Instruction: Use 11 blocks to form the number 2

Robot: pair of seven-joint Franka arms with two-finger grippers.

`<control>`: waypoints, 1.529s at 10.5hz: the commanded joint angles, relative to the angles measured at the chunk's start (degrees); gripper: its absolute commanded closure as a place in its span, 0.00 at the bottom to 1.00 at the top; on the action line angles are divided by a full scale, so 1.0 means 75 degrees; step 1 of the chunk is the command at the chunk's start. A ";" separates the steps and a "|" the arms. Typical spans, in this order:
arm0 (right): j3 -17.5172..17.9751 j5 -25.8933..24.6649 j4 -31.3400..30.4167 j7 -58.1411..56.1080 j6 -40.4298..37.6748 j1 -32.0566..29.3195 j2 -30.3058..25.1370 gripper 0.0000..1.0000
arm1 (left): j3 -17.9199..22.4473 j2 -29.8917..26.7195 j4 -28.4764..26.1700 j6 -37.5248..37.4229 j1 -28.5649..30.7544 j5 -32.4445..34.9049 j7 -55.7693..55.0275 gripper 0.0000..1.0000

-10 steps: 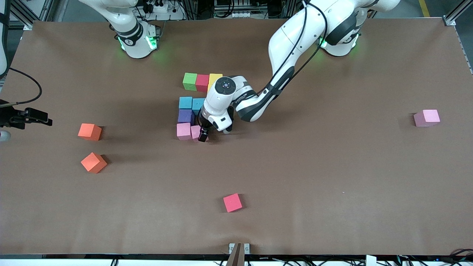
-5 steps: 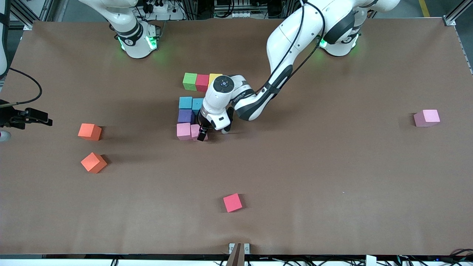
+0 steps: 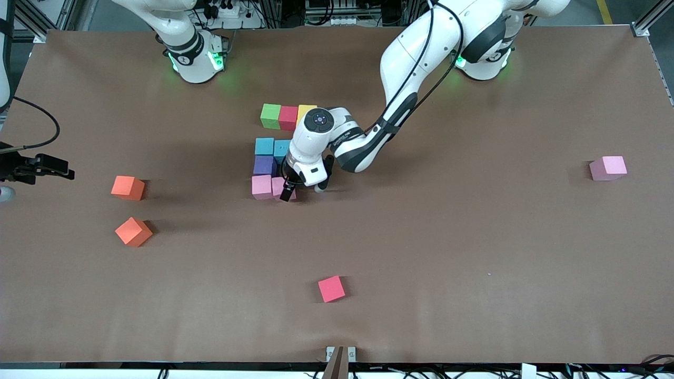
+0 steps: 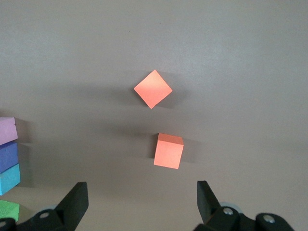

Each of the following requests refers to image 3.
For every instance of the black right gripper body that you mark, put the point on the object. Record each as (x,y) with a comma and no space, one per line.
(21,170)

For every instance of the pink foam cube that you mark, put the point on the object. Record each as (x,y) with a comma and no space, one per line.
(261,187)
(277,187)
(608,168)

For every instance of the blue foam cube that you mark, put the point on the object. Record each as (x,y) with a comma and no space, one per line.
(265,146)
(280,150)

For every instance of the purple foam cube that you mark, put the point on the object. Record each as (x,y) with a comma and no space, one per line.
(265,166)

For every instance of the red foam cube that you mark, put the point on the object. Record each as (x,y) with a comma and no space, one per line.
(331,288)
(288,118)

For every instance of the green foam cube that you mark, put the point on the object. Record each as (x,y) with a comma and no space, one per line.
(271,116)

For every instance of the yellow foam cube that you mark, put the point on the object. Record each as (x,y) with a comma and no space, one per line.
(304,109)

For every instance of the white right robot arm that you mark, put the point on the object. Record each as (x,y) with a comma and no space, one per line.
(189,52)

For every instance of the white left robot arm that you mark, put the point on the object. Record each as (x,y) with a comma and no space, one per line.
(410,63)

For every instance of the orange foam cube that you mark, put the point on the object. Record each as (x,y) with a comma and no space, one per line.
(134,231)
(128,187)

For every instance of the white power strip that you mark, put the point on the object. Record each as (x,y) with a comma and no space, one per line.
(247,22)

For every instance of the grey electronics rack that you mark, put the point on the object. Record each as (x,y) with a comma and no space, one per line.
(342,21)

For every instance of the brown table cover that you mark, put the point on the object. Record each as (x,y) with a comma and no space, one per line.
(474,289)

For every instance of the small white box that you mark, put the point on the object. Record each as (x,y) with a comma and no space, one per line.
(528,371)

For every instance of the aluminium frame post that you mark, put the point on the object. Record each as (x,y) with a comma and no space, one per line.
(641,30)
(40,37)

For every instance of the small metal bracket plate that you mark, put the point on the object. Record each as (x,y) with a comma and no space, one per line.
(353,353)

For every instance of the brown camera pole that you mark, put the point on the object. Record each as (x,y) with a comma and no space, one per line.
(337,368)

